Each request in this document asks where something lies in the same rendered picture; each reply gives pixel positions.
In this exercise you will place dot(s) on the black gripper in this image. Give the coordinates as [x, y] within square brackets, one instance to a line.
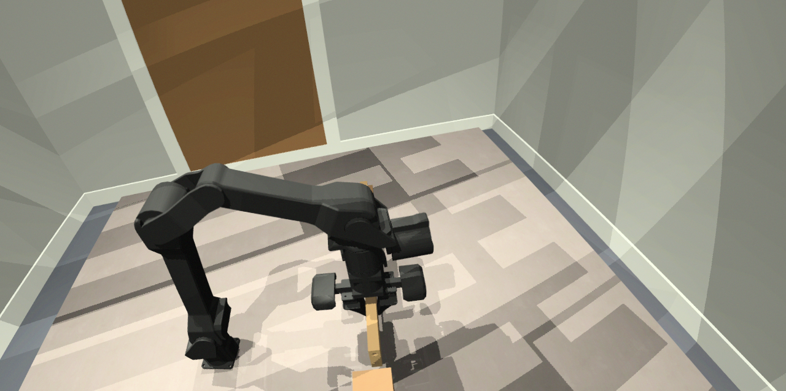
[360, 285]

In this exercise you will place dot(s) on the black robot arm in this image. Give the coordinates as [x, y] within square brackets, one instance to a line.
[357, 224]

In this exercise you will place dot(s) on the long wooden rail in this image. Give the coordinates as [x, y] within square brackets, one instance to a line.
[373, 335]

